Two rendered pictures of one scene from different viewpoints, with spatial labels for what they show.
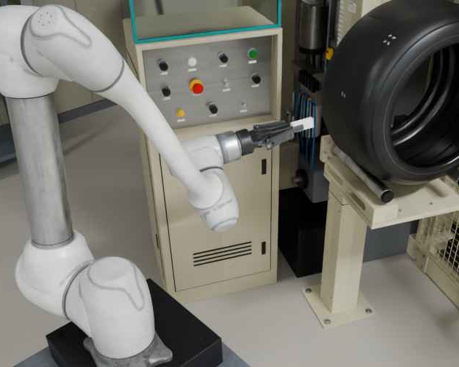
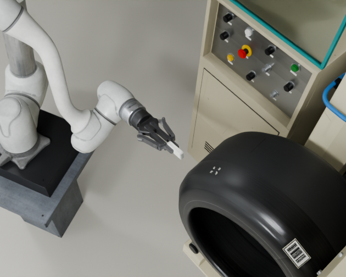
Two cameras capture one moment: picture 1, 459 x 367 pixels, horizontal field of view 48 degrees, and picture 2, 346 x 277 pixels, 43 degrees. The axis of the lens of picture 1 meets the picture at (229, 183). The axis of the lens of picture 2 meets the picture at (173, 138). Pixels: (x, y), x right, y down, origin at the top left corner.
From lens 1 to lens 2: 147 cm
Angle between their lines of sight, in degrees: 48
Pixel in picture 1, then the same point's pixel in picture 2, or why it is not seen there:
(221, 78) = (266, 61)
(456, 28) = (252, 223)
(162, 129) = (48, 72)
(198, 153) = (106, 99)
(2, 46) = not seen: outside the picture
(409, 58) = (206, 197)
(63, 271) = (9, 86)
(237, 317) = not seen: hidden behind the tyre
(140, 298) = (7, 132)
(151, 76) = (221, 17)
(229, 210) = (78, 144)
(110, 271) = (4, 108)
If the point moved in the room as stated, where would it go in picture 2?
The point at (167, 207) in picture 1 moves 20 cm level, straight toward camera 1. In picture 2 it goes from (199, 102) to (167, 119)
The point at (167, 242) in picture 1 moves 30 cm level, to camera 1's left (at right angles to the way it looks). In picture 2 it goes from (194, 120) to (171, 81)
